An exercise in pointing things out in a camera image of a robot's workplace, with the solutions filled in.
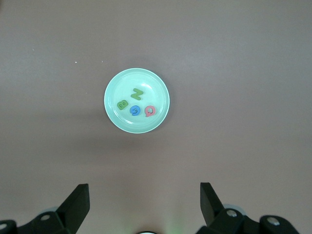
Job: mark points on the blue foam letter G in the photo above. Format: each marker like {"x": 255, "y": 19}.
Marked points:
{"x": 134, "y": 110}

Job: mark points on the green foam letter B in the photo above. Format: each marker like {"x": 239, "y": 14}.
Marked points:
{"x": 122, "y": 104}

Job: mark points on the pink foam letter Q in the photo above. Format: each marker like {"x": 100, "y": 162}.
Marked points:
{"x": 149, "y": 111}

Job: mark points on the green foam letter N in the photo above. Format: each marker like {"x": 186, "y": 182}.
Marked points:
{"x": 136, "y": 94}

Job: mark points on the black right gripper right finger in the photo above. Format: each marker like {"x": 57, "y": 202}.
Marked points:
{"x": 214, "y": 217}

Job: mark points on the brown table mat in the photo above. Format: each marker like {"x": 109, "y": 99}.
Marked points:
{"x": 219, "y": 73}

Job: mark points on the light green plate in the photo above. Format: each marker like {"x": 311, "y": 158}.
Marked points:
{"x": 146, "y": 124}

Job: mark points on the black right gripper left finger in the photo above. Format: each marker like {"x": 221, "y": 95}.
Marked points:
{"x": 73, "y": 207}

